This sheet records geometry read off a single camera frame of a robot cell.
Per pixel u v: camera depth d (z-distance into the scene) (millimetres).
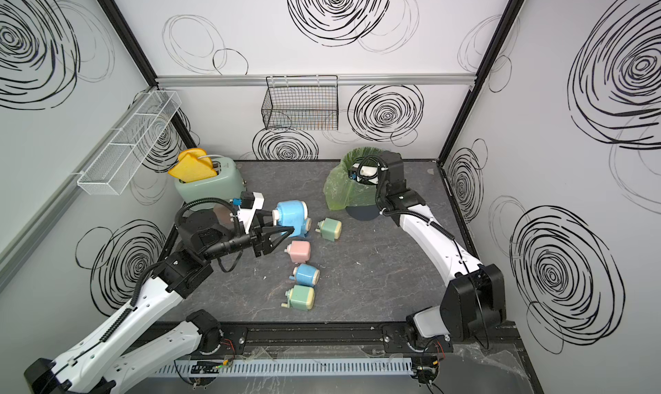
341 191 867
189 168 896
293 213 604
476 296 402
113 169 721
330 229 904
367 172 720
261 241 559
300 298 755
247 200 541
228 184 965
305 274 788
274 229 581
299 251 838
